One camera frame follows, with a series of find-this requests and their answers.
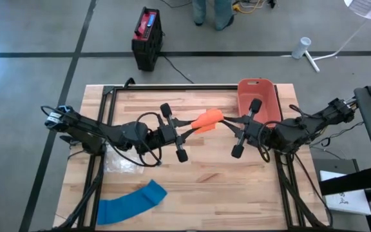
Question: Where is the black right camera cable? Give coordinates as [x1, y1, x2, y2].
[258, 104, 302, 164]

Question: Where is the orange plastic bin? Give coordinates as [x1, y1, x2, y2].
[236, 78, 283, 128]

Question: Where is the orange elastic bandage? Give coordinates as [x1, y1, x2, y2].
[191, 108, 225, 135]

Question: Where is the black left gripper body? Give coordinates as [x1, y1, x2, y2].
[160, 102, 189, 163]

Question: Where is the black left camera cable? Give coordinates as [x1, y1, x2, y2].
[108, 111, 163, 168]

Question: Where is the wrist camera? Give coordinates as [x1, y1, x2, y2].
[155, 124, 173, 146]
[247, 121, 265, 144]

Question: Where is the clear plastic bag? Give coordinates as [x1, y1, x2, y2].
[104, 143, 146, 175]

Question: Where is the person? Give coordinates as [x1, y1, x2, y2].
[191, 0, 235, 32]

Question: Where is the yellow cable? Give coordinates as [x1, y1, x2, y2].
[233, 0, 267, 15]

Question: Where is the blue elastic bandage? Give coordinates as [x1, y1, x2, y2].
[97, 179, 168, 226]

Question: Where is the red and black battery box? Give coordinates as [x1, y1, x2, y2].
[131, 6, 165, 72]

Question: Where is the black camera cable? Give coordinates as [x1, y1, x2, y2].
[108, 111, 163, 168]
[258, 104, 302, 164]

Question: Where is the black floor cable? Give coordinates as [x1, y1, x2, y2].
[161, 53, 195, 84]

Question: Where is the white floor stand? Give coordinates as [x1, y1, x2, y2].
[280, 17, 370, 73]

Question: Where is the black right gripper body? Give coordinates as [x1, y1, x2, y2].
[231, 98, 263, 159]

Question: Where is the white paper sheet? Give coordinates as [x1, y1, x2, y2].
[319, 169, 371, 216]

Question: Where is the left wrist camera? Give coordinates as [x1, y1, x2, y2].
[155, 124, 173, 146]

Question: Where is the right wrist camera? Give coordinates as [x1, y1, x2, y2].
[247, 121, 265, 144]

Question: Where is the white round object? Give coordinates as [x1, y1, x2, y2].
[343, 0, 371, 21]

